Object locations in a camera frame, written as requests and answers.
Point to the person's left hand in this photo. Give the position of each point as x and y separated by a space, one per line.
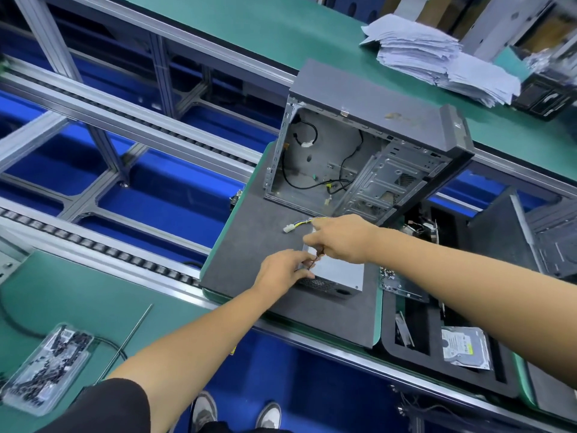
281 273

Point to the person's right hand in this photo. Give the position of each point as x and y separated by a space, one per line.
343 237

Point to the silver optical drive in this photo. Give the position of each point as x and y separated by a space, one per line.
341 272

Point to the power supply circuit board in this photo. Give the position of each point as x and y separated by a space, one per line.
290 227

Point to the silver power supply unit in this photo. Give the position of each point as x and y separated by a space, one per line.
326 286

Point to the person's left forearm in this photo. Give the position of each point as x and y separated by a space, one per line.
189 356

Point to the person's right forearm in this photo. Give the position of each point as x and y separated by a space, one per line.
478 297

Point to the person's right shoe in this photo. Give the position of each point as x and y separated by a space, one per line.
269 415

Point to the person's shoe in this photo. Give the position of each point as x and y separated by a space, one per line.
204 410
269 415

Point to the person's left shoe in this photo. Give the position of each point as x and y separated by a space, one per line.
204 410

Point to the person's black trousers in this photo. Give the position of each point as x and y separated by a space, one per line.
234 428

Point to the person's black shirt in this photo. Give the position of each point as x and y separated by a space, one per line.
99 408

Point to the clear plastic tray with screws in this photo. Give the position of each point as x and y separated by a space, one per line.
401 286

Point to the processor cooler with fan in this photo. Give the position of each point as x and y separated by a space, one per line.
422 230

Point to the black foam tray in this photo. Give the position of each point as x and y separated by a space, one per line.
424 351

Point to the grey computer tower case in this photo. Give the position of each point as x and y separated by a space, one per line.
557 239
361 94

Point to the dark grey case side panel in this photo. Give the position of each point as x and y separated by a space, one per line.
505 234

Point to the silver hard drive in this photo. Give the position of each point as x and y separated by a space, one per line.
466 347

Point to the stack of white papers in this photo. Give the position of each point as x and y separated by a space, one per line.
433 54

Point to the black cardboard box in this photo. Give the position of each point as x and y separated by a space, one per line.
545 96

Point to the clear plastic screw box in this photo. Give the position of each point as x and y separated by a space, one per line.
47 370

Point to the aluminium conveyor frame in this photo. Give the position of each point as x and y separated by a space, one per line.
99 121

